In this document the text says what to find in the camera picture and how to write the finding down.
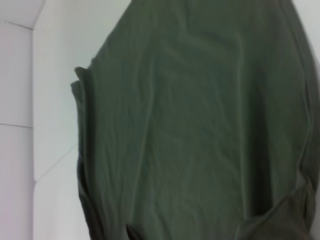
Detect dark green FREE T-shirt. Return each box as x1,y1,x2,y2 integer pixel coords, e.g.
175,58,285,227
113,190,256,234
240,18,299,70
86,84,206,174
70,0,320,240

